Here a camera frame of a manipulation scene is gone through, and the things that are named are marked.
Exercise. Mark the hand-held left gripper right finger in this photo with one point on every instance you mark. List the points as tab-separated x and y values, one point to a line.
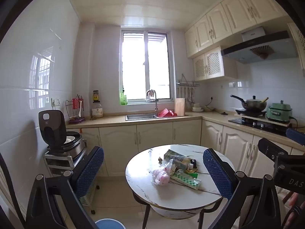
218	174

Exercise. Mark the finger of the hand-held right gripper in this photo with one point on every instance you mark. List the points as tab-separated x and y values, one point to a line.
296	136
270	146

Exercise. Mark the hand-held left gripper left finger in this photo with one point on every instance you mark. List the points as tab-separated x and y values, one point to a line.
90	174

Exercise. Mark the person's right hand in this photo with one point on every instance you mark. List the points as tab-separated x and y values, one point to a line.
295	204

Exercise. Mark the small dark bottle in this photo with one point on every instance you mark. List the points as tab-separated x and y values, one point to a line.
193	164

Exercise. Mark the green electric cooking pot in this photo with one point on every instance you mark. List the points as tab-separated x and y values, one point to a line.
278	112

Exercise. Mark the green and white box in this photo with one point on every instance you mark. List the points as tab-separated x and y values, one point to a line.
187	180

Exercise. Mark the white rolling cart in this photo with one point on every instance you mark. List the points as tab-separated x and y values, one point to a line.
59	163

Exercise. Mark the black gas stove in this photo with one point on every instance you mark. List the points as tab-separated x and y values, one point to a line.
247	121

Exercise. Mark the cream lower cabinets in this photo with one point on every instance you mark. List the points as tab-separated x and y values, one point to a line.
119	143

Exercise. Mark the cream cabinets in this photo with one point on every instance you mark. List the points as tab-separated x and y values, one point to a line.
119	143
214	28

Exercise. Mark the green milk carton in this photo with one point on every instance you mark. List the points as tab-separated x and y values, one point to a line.
176	158

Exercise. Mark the black wok with lid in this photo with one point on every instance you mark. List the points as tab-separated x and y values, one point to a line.
252	104

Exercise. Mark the clear plastic wrapper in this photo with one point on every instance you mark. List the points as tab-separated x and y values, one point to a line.
166	165

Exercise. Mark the pink plastic bag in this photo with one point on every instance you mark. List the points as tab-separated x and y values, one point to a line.
162	177

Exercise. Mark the beige kitchen countertop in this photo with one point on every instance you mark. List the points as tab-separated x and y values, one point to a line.
109	120

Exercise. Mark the round white marble table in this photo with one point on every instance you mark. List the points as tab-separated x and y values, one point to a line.
147	164

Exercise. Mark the black rice cooker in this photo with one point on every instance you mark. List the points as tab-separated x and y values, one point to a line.
51	128

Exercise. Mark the large clear jar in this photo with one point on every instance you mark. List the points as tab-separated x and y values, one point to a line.
97	111

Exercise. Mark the stack of white bowls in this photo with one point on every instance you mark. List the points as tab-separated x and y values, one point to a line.
197	107

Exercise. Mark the steel kitchen sink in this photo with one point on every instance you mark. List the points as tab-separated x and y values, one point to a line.
140	117

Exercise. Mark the wooden cutting board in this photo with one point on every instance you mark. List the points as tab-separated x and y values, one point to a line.
180	107

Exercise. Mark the small dark-lidded jar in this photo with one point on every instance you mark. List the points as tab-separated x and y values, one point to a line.
95	96

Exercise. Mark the red plastic basin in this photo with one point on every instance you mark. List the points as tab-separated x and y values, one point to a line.
165	113

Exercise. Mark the green dish soap bottle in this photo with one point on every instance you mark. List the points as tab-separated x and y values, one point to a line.
123	99

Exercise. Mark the hanging kitchen utensils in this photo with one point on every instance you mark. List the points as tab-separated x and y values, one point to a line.
184	94

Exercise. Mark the steel kitchen faucet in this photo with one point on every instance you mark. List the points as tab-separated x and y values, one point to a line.
156	107

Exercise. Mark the black range hood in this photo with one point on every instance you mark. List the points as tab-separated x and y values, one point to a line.
262	50

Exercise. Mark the cream lattice door cabinet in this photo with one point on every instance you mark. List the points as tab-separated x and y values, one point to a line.
214	64

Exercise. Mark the kitchen window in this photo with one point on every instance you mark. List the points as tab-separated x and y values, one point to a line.
133	64

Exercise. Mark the cream upper cabinets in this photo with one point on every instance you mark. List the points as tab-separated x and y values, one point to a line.
214	28

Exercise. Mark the wall socket with black plug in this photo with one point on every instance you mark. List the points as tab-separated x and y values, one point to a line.
211	98

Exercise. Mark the white wall socket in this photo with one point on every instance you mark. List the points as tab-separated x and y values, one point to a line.
55	101

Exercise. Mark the steel wall rack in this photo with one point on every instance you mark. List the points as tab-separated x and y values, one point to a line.
188	84

